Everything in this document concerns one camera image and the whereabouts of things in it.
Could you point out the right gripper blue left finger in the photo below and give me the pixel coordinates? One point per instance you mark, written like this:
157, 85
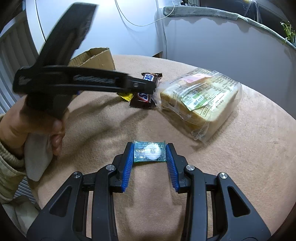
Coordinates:
82, 208

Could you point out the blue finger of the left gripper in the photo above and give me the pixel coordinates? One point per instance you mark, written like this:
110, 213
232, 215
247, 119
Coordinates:
70, 80

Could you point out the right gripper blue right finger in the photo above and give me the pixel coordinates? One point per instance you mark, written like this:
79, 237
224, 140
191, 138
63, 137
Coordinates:
216, 209

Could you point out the teal round candy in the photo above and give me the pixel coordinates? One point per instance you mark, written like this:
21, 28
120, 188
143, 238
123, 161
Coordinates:
149, 151

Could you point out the yellow candy packet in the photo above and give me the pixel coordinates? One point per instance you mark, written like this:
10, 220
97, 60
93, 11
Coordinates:
126, 96

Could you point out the small Snickers bar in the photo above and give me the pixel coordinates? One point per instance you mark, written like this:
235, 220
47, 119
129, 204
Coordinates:
154, 77
142, 100

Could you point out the bagged sliced bread loaf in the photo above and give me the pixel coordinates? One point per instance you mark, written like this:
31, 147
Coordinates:
199, 102

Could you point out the left beige sleeve forearm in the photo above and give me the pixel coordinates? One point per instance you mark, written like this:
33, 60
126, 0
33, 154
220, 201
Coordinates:
12, 168

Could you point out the person's left hand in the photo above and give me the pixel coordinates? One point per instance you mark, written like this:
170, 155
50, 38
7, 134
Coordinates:
20, 121

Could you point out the brown cardboard box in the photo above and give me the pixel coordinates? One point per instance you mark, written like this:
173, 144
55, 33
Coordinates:
96, 58

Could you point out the white cabinet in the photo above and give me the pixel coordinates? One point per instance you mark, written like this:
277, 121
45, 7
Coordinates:
125, 27

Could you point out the grey windowsill cloth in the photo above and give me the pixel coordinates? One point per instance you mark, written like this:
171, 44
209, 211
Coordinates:
184, 11

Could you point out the potted spider plant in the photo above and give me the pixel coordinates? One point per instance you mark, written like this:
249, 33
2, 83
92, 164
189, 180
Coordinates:
289, 31

